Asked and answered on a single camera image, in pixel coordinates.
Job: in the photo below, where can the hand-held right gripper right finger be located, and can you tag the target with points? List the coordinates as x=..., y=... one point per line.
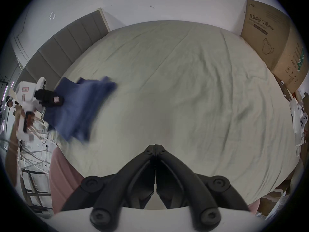
x=185, y=177

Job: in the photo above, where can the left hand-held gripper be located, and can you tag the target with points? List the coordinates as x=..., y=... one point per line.
x=26, y=93

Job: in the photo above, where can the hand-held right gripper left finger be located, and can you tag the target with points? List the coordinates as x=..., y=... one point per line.
x=125, y=177

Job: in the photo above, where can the dark blue shirt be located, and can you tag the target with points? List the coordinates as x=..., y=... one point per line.
x=79, y=105

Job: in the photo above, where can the person's left forearm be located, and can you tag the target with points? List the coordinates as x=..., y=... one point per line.
x=10, y=161

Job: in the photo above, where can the person's left hand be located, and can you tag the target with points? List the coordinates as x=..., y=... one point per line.
x=29, y=119

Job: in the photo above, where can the grey padded headboard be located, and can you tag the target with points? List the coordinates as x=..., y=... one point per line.
x=60, y=49

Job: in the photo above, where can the person's body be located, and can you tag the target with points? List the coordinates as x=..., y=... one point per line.
x=62, y=177

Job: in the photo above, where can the bed with beige sheet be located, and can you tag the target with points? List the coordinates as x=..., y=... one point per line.
x=183, y=88

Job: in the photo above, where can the spare white gripper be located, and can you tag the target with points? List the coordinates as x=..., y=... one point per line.
x=300, y=119

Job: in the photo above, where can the brown printed carton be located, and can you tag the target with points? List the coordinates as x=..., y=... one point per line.
x=268, y=35

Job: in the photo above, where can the metal frame rack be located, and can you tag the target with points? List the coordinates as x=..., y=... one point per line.
x=31, y=177

